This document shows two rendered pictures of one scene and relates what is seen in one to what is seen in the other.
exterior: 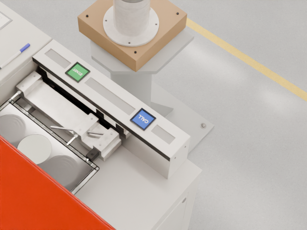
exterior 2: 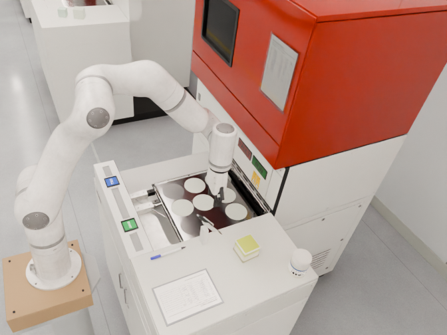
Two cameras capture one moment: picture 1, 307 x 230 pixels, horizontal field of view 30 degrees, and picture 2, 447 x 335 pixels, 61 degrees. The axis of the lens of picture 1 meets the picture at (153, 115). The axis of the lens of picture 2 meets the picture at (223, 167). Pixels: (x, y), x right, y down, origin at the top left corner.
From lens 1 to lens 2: 2.00 m
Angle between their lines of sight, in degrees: 79
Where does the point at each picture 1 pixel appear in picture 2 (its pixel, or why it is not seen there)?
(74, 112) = (144, 223)
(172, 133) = (101, 169)
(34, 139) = (179, 213)
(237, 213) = not seen: hidden behind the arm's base
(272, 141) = not seen: outside the picture
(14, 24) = (152, 284)
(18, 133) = (187, 220)
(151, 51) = not seen: hidden behind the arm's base
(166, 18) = (23, 260)
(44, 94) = (156, 242)
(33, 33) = (142, 268)
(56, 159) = (172, 197)
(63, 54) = (130, 242)
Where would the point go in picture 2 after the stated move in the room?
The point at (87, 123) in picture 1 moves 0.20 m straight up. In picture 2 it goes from (143, 206) to (142, 173)
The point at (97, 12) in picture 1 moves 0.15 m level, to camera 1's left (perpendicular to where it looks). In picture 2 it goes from (72, 291) to (106, 311)
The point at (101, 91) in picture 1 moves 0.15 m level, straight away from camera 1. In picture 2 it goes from (122, 208) to (104, 235)
